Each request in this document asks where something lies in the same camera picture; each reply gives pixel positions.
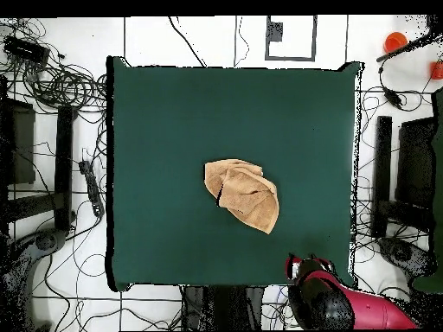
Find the tan terry towel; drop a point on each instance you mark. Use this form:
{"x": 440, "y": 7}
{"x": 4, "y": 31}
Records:
{"x": 249, "y": 200}

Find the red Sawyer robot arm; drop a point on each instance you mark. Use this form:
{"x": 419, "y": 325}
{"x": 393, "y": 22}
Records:
{"x": 373, "y": 307}

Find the black flat bar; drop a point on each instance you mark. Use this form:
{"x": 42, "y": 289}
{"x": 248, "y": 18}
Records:
{"x": 64, "y": 166}
{"x": 382, "y": 173}

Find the black flat panel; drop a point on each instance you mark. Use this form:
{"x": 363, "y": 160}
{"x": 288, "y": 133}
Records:
{"x": 415, "y": 162}
{"x": 22, "y": 145}

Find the grey chair base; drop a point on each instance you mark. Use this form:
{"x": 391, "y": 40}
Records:
{"x": 401, "y": 252}
{"x": 45, "y": 242}

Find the dark green table cloth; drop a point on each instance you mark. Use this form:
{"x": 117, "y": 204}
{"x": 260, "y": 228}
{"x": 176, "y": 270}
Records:
{"x": 166, "y": 138}

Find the black power strip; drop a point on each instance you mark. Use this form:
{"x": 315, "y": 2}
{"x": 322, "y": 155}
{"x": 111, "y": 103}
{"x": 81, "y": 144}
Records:
{"x": 92, "y": 188}

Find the dark grey square patch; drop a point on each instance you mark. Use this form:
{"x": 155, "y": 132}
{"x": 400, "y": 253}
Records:
{"x": 274, "y": 31}

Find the black thin rod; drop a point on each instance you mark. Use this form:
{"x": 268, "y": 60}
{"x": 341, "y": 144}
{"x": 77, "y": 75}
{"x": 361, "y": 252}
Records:
{"x": 401, "y": 48}

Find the orange plastic cup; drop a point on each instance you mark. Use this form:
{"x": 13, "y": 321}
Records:
{"x": 395, "y": 42}
{"x": 437, "y": 70}

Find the black cross beam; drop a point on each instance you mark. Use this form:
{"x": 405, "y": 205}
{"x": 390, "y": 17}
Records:
{"x": 34, "y": 205}

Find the black box device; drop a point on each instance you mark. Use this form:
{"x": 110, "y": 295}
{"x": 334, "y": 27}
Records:
{"x": 26, "y": 51}

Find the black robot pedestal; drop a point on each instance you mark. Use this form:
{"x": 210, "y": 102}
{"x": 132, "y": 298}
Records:
{"x": 221, "y": 307}

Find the grey square frame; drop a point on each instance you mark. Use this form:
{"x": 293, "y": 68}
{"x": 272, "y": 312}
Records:
{"x": 314, "y": 38}

